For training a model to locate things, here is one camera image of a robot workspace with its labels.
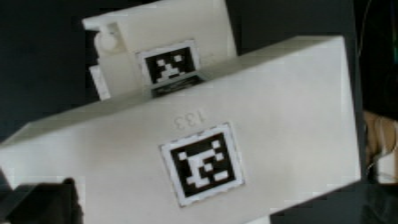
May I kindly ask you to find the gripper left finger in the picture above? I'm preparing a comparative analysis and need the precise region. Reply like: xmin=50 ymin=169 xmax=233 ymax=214
xmin=0 ymin=178 xmax=83 ymax=224

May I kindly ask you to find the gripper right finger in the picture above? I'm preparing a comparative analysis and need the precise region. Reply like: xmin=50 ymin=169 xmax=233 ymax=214
xmin=360 ymin=181 xmax=398 ymax=224

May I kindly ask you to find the white tagged rectangular block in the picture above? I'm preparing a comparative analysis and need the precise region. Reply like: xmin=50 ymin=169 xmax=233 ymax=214
xmin=0 ymin=36 xmax=360 ymax=224

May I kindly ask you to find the white cabinet body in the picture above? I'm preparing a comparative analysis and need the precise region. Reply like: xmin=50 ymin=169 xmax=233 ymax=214
xmin=82 ymin=0 xmax=236 ymax=99

